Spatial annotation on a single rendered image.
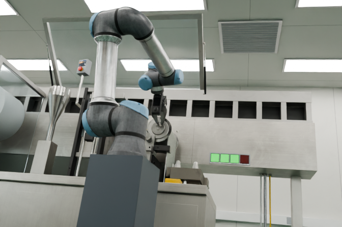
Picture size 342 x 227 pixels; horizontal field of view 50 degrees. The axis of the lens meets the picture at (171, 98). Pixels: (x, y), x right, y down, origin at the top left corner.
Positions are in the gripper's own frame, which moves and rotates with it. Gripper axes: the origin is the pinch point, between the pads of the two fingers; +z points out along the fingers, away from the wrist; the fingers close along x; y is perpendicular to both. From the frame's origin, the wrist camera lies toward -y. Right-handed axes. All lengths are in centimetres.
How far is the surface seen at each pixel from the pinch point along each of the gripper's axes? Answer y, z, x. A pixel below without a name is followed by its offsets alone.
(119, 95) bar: 14.2, -10.0, 26.5
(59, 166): 9, 41, 74
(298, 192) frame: 16, 56, -80
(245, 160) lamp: 16, 34, -47
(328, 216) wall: 167, 213, -140
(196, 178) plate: -22.0, 19.0, -22.8
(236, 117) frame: 39, 16, -41
